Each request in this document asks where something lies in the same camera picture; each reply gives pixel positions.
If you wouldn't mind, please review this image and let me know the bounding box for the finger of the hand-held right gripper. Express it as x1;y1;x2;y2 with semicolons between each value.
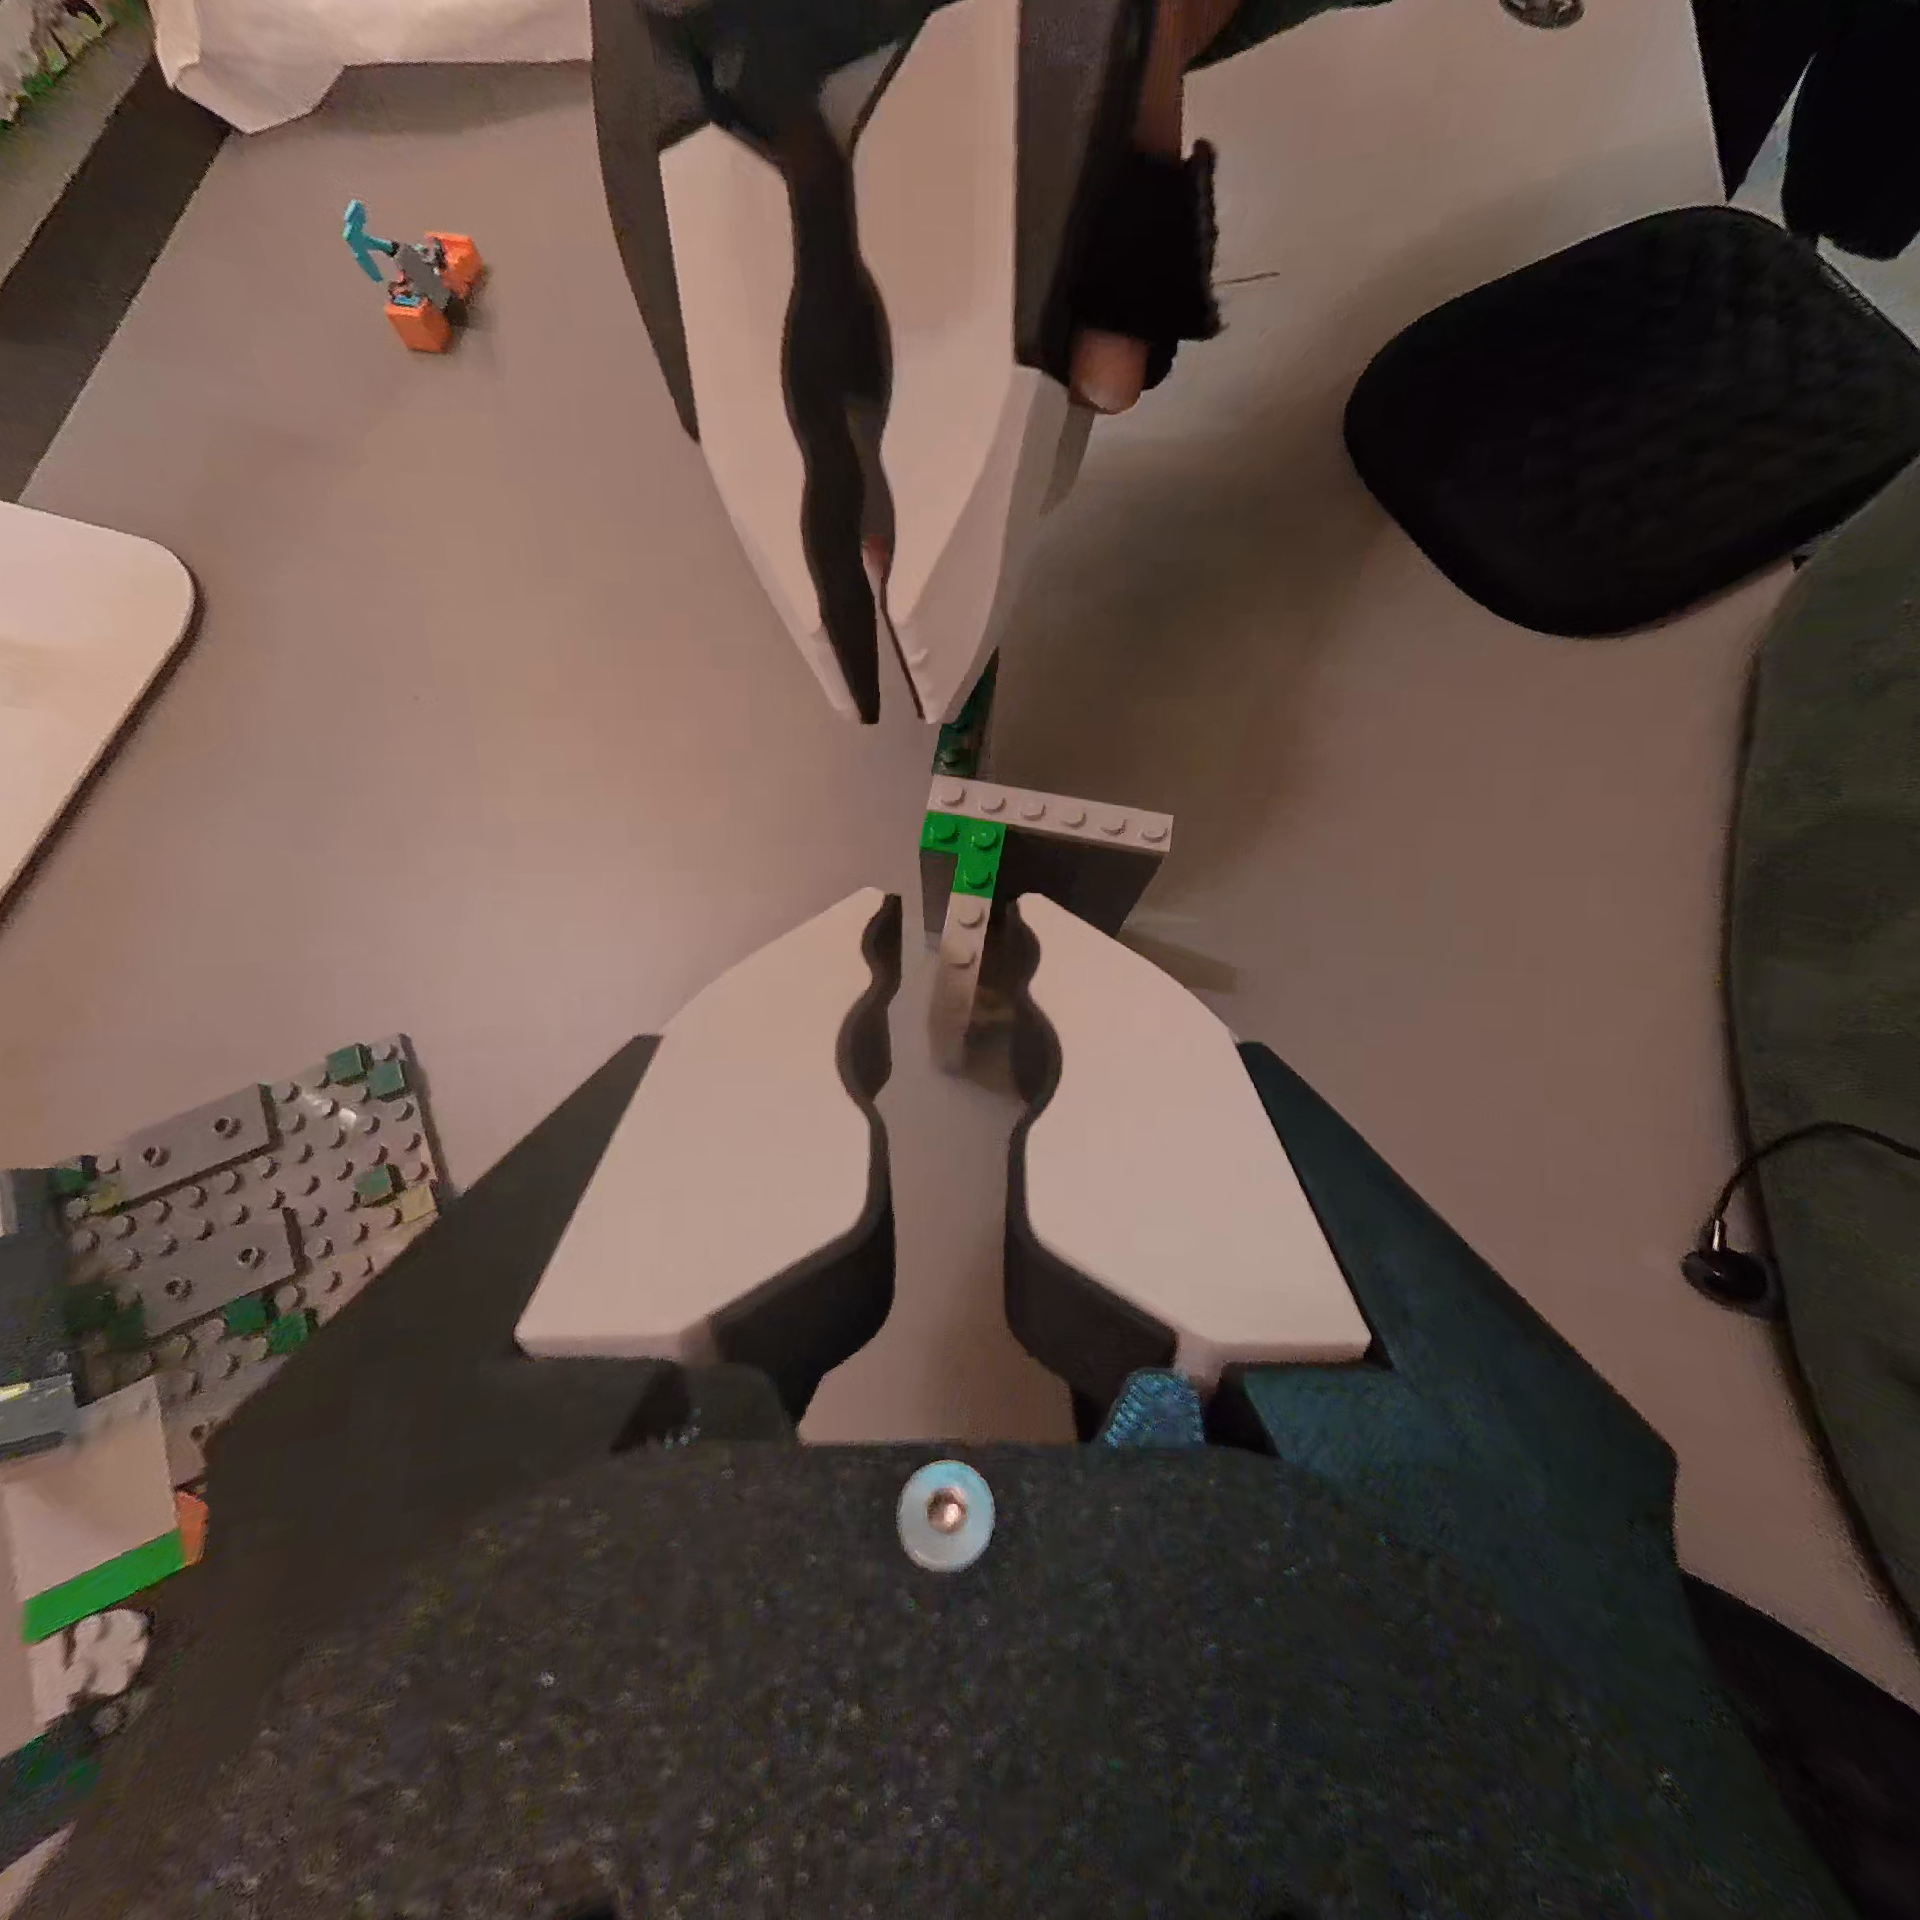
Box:
656;122;891;726
831;0;1078;726

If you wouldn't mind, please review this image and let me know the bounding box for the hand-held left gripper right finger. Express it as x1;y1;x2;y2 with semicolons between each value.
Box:
1001;895;1373;1420

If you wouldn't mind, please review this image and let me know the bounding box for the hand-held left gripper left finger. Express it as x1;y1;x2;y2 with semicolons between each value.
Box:
515;886;903;1415

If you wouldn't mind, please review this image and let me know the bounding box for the dark grey cross wall piece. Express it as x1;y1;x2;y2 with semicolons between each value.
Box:
917;773;1174;1076

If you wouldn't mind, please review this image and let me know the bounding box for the long light grey plate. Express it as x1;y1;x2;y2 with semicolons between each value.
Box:
926;774;1174;857

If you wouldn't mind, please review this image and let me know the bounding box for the small green corner plate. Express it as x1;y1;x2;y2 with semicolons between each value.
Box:
917;811;1009;895

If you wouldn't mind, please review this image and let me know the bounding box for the dark green plate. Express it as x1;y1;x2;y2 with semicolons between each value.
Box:
933;660;1001;782

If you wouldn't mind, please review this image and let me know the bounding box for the person's right hand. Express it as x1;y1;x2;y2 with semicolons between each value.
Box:
1068;0;1248;417

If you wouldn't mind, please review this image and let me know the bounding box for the white paper bag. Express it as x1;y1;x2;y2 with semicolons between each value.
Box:
149;0;593;135

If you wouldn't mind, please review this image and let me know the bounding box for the orange brick mini build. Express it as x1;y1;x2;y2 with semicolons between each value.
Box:
341;198;485;356

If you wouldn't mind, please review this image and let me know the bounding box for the grey brick build on baseplate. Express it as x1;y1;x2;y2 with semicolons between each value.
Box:
0;1035;450;1801

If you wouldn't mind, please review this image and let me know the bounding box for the green toy box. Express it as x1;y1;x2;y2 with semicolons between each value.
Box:
0;0;152;130

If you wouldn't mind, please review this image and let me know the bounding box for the black mesh cushion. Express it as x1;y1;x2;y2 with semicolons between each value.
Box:
1342;206;1920;641

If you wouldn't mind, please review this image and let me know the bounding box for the dark cloth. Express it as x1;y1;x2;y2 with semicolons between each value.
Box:
1680;1577;1920;1920
1693;0;1920;265

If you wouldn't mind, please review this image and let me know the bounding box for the thin black cable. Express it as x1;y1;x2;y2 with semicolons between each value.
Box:
1680;1123;1920;1321

